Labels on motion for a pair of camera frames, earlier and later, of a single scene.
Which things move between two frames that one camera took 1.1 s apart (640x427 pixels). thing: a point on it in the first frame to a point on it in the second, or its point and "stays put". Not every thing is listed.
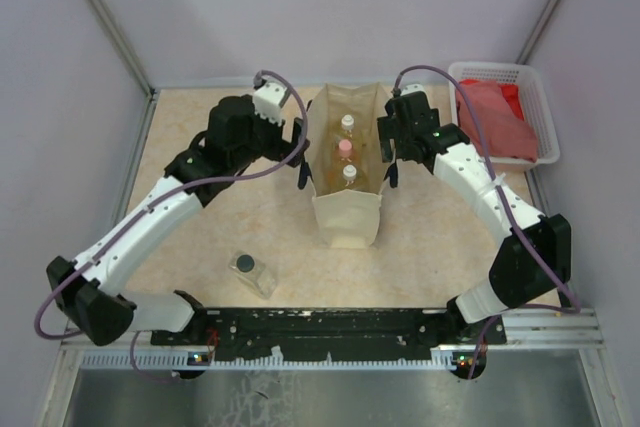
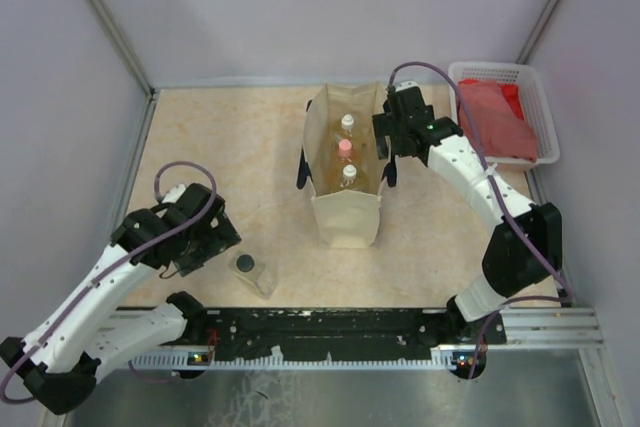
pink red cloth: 499,106 stays put
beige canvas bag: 348,159 stays put
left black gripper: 283,149 to 222,236
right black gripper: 389,129 stays put
